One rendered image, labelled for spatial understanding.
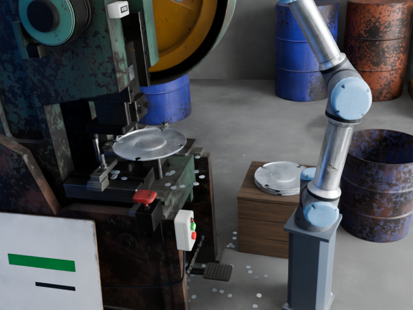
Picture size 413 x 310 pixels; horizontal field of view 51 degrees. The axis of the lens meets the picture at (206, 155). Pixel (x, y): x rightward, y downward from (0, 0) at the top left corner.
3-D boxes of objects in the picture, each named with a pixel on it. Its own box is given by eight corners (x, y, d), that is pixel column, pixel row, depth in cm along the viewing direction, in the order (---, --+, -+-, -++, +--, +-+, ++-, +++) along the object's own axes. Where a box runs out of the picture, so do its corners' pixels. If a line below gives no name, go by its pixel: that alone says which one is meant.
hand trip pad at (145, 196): (160, 209, 147) (157, 190, 143) (153, 219, 142) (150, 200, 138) (141, 207, 149) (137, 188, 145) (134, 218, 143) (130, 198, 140)
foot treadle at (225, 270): (233, 274, 199) (233, 264, 196) (229, 289, 190) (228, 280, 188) (116, 258, 213) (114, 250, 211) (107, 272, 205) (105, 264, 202)
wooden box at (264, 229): (321, 219, 249) (324, 166, 233) (316, 262, 217) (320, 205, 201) (252, 211, 261) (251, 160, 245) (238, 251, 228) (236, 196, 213)
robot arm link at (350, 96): (329, 210, 164) (368, 71, 139) (335, 234, 151) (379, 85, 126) (297, 205, 165) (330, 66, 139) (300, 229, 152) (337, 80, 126)
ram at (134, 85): (153, 111, 173) (144, 35, 160) (139, 125, 160) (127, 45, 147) (114, 109, 177) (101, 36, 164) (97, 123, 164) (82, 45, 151)
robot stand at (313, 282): (335, 295, 197) (342, 214, 177) (322, 325, 183) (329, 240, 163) (295, 282, 206) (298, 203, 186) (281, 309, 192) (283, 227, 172)
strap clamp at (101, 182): (121, 169, 170) (117, 145, 165) (102, 191, 156) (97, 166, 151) (107, 168, 172) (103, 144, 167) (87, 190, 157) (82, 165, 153)
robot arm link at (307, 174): (327, 192, 174) (330, 162, 168) (332, 211, 163) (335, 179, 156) (297, 192, 176) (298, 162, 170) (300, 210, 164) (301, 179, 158)
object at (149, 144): (130, 127, 188) (130, 126, 187) (195, 130, 180) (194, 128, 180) (100, 158, 163) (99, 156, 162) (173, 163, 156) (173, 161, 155)
